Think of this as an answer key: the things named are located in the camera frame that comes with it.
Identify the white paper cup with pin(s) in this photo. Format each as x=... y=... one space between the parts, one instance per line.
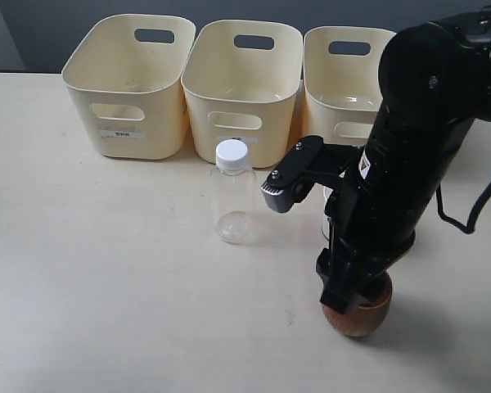
x=326 y=192

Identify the cream plastic bin middle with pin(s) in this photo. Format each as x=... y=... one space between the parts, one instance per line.
x=240 y=82

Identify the cream plastic bin right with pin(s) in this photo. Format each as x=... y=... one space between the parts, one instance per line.
x=341 y=90

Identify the cream plastic bin left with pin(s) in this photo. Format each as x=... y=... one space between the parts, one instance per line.
x=124 y=81

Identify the clear plastic bottle white cap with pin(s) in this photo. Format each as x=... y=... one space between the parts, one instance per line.
x=233 y=183

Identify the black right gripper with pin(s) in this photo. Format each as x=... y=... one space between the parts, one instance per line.
x=373 y=213

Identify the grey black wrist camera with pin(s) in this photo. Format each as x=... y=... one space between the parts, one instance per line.
x=293 y=178

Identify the cream plastic bin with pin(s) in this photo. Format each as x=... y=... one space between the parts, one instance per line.
x=124 y=81
x=240 y=82
x=341 y=90

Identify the brown wooden cup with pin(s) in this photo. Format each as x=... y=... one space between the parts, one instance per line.
x=366 y=316

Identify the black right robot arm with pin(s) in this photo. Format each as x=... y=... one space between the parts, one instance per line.
x=435 y=81

